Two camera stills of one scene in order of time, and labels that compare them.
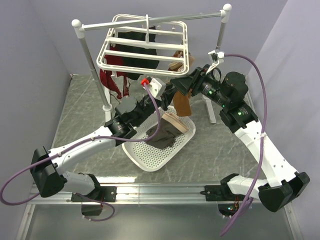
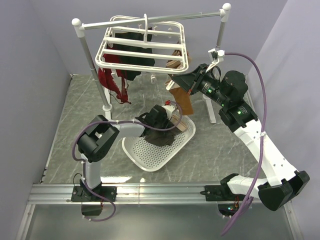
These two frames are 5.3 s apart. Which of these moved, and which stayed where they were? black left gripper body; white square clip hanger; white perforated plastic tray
Moved: black left gripper body
Stayed: white square clip hanger; white perforated plastic tray
